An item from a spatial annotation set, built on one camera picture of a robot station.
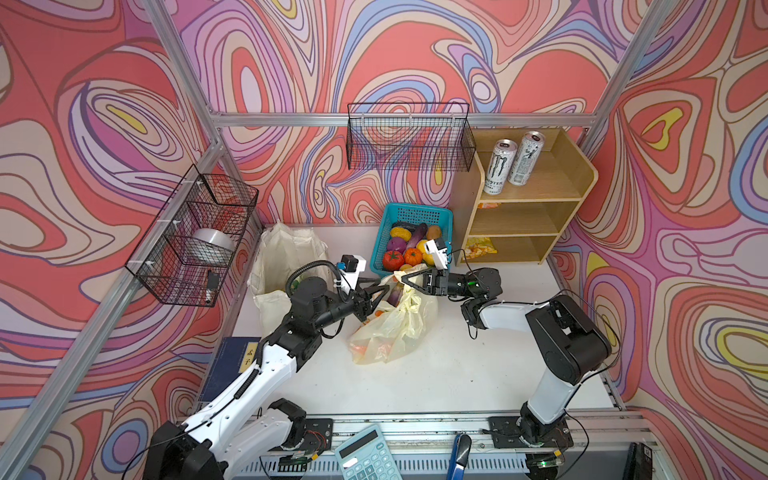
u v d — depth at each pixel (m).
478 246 1.08
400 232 1.12
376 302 0.68
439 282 0.69
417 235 1.11
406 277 0.71
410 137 0.96
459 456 0.66
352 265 0.61
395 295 0.70
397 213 1.15
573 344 0.49
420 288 0.72
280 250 0.91
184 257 0.74
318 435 0.73
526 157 0.79
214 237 0.73
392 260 1.02
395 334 0.73
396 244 1.08
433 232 1.11
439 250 0.72
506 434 0.73
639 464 0.68
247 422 0.46
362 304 0.62
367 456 0.69
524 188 0.86
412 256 1.02
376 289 0.66
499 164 0.76
